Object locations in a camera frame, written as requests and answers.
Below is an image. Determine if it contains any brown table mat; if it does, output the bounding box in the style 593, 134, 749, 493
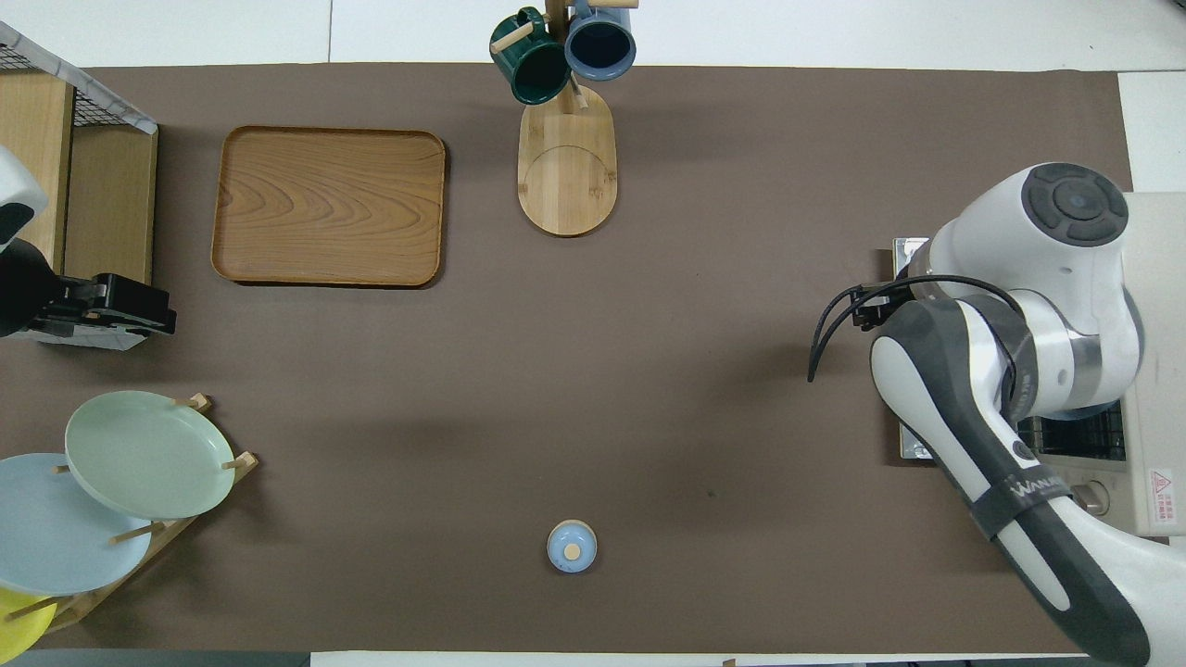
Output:
0, 62, 1183, 655

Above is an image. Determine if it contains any wooden plate rack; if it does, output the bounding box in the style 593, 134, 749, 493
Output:
0, 393, 260, 636

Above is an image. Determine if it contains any wooden mug tree stand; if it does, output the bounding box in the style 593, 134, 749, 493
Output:
491, 0, 640, 239

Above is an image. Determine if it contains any wooden serving tray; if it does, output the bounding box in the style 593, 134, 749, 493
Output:
210, 125, 448, 288

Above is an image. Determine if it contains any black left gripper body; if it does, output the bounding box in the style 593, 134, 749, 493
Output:
0, 238, 179, 340

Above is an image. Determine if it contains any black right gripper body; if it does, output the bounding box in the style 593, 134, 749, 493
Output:
851, 280, 920, 333

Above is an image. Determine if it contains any pale green plate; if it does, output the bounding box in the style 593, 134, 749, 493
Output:
64, 389, 237, 522

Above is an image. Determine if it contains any blue grey mug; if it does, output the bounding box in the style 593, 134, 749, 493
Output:
563, 0, 638, 82

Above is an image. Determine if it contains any cream toaster oven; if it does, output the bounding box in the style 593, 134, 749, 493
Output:
892, 190, 1186, 538

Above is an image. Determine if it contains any dark green mug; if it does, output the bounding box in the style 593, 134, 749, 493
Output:
489, 6, 573, 106

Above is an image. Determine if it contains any wooden shelf with wire mesh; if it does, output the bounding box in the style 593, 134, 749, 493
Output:
0, 20, 160, 352

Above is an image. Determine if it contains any yellow plate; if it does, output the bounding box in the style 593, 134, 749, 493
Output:
0, 585, 57, 666

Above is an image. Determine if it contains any small blue lidded jar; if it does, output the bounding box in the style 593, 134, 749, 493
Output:
546, 518, 599, 575

